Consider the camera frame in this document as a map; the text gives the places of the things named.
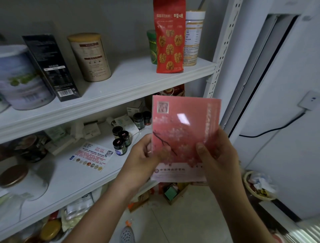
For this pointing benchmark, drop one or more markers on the person's left hand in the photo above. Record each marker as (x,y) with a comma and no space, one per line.
(140,167)

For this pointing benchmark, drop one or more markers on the person's right hand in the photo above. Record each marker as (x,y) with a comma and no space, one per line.
(225,170)

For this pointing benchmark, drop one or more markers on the pink cherry blossom box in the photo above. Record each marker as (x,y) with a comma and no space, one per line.
(185,125)

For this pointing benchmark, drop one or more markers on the white metal shelving unit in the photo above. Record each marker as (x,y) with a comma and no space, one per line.
(125,82)

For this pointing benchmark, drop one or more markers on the beige ribbed canister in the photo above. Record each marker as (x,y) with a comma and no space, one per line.
(90,57)

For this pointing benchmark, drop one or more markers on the red patterned bag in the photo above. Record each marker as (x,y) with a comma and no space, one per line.
(170,40)

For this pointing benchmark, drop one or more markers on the black box yellow print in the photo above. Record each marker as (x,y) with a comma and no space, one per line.
(50,65)

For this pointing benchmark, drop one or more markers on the large white green milk tin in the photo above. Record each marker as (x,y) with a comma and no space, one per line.
(22,80)

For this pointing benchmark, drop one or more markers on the person's left forearm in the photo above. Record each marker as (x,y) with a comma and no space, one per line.
(100,215)

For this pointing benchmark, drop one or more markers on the person's right forearm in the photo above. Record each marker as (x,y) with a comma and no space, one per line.
(245,218)

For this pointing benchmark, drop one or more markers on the person's white shoe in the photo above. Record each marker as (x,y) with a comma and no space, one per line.
(127,234)

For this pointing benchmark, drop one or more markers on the small dark bottle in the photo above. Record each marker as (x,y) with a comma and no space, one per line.
(120,146)
(117,131)
(126,137)

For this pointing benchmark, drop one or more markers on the waste basket with rubbish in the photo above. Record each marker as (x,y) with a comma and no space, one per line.
(260,184)

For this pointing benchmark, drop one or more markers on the brown carton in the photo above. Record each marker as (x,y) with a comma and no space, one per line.
(175,193)

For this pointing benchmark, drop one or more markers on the dark brown pill jar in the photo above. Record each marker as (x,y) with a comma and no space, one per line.
(138,120)
(147,117)

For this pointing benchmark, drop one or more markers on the white colourful sticker sheet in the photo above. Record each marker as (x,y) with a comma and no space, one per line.
(92,156)

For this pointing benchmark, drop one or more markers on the dark jar with lid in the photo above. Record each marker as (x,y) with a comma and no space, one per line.
(30,147)

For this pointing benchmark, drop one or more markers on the green canister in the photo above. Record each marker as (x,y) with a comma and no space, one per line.
(152,47)

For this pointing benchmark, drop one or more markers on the white standing air conditioner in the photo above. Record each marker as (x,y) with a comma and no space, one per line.
(235,40)

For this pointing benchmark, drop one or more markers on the white striped canister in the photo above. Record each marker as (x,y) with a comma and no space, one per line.
(194,37)

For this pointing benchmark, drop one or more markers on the white wall socket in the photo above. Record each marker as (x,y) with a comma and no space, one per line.
(310,100)

